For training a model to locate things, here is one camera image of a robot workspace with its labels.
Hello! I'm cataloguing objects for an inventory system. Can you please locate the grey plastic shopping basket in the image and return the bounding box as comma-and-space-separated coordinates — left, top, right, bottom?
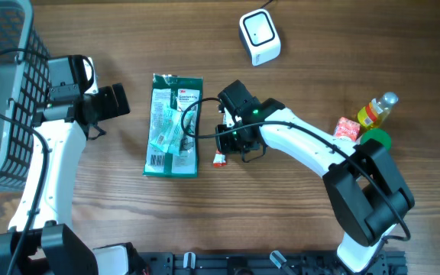
0, 0, 50, 192

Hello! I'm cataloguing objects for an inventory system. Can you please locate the yellow dish soap bottle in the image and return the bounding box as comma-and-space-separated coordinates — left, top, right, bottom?
356, 92, 399, 130

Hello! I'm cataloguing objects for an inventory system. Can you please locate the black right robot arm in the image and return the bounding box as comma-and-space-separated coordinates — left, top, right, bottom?
215, 80, 415, 273

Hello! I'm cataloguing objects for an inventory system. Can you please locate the white barcode scanner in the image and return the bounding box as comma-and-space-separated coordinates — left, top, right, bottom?
238, 8, 281, 66

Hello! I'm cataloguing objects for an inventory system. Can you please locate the green white 3M package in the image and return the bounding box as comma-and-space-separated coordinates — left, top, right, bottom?
143, 74, 203, 178

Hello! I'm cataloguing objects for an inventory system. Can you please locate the light green wipes packet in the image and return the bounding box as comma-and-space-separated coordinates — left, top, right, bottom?
148, 103, 194, 157

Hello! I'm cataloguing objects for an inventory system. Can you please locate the red juice carton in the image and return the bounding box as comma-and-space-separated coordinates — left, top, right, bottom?
333, 117, 361, 141

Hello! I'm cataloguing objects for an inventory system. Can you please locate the red snack stick packet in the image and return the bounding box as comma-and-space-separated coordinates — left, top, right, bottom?
212, 150, 227, 167

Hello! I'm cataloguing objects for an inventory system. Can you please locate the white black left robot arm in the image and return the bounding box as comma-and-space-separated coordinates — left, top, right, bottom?
0, 83, 147, 274

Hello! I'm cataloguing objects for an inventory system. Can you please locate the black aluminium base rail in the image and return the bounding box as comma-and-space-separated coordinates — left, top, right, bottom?
128, 240, 408, 275

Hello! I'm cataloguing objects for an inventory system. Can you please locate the green white round can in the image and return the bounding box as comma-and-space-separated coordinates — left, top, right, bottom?
359, 128, 392, 150

